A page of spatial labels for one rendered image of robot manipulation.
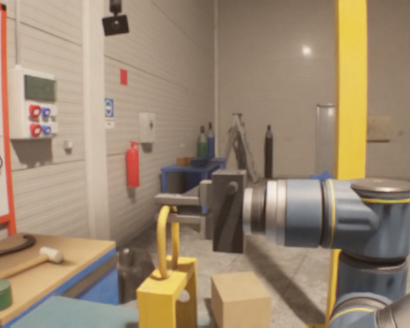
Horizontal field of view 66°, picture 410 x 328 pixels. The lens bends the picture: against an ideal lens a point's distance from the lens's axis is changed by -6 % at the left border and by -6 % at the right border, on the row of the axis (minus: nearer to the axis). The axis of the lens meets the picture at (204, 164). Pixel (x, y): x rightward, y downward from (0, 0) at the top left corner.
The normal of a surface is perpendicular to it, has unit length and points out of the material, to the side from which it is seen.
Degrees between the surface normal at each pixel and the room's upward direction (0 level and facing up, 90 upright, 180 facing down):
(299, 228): 98
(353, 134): 90
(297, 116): 90
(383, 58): 90
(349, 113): 90
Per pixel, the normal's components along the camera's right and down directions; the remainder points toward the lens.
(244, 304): 0.17, 0.10
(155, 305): -0.22, 0.10
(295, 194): -0.17, -0.59
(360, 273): -0.71, 0.08
